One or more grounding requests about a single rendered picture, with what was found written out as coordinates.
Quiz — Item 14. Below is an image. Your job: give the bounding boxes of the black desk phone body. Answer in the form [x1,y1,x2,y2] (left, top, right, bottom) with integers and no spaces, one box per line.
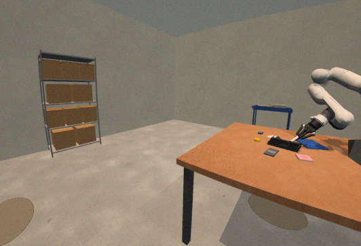
[267,136,301,152]

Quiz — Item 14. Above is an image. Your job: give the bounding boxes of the blue flat rectangular pad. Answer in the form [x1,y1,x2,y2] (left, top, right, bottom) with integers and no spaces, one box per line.
[297,139,328,150]

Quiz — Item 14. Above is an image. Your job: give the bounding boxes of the pink sticky note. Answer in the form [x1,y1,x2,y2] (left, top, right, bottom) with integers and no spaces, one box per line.
[295,154,314,163]

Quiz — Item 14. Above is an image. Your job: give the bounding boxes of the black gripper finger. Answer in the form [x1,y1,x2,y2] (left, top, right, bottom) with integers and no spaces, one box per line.
[292,128,315,142]
[291,124,309,141]

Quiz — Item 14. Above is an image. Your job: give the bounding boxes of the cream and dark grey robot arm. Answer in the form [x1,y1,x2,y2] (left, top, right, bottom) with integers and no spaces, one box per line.
[307,67,361,129]

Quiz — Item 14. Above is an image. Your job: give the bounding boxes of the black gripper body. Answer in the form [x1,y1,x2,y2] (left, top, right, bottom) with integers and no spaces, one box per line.
[305,119,322,133]

